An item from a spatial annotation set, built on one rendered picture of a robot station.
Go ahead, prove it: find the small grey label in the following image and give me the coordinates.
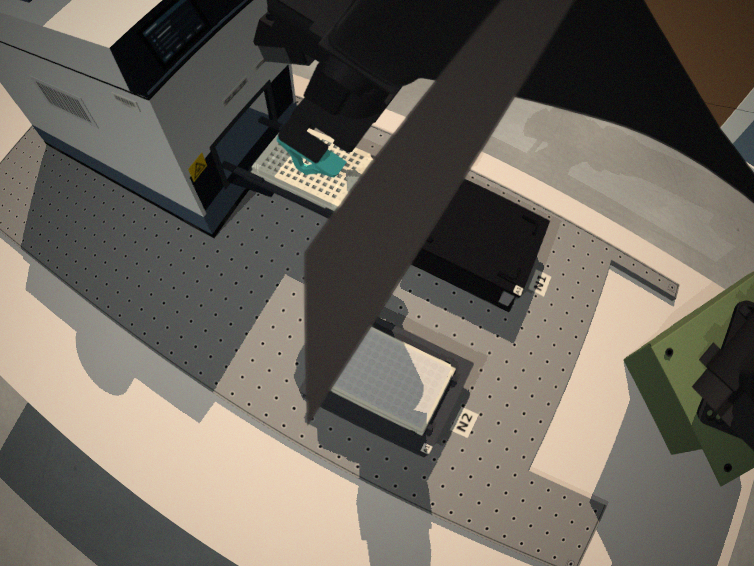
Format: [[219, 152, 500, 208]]
[[450, 407, 478, 438]]

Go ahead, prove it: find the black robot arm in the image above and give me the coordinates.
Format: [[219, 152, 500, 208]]
[[253, 0, 754, 451]]

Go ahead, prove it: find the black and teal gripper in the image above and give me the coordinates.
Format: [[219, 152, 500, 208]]
[[277, 86, 403, 178]]

